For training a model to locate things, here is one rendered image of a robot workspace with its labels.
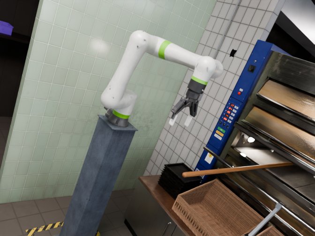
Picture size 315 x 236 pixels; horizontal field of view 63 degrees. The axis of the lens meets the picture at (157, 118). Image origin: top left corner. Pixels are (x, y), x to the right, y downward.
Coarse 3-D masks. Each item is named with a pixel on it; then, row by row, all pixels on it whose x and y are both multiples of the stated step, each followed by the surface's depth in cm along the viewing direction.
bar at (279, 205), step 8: (208, 152) 215; (224, 160) 204; (240, 176) 191; (256, 184) 183; (264, 192) 177; (272, 200) 172; (280, 208) 168; (272, 216) 168; (296, 216) 161; (264, 224) 166; (304, 224) 157; (256, 232) 164; (312, 232) 154
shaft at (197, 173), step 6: (288, 162) 256; (228, 168) 182; (234, 168) 187; (240, 168) 192; (246, 168) 197; (252, 168) 204; (258, 168) 211; (186, 174) 150; (192, 174) 153; (198, 174) 157; (204, 174) 162; (210, 174) 168
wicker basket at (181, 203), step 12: (216, 180) 245; (192, 192) 229; (204, 192) 243; (228, 192) 234; (180, 204) 215; (192, 204) 239; (204, 204) 245; (216, 204) 237; (228, 204) 231; (240, 204) 224; (180, 216) 214; (192, 216) 205; (204, 216) 228; (216, 216) 234; (228, 216) 227; (240, 216) 221; (252, 216) 216; (192, 228) 204; (204, 228) 196; (216, 228) 219; (228, 228) 224; (240, 228) 218; (252, 228) 198
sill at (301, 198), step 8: (232, 152) 239; (240, 152) 238; (248, 160) 227; (264, 168) 222; (272, 176) 211; (280, 184) 205; (288, 184) 206; (288, 192) 200; (296, 192) 197; (304, 200) 192; (312, 208) 187
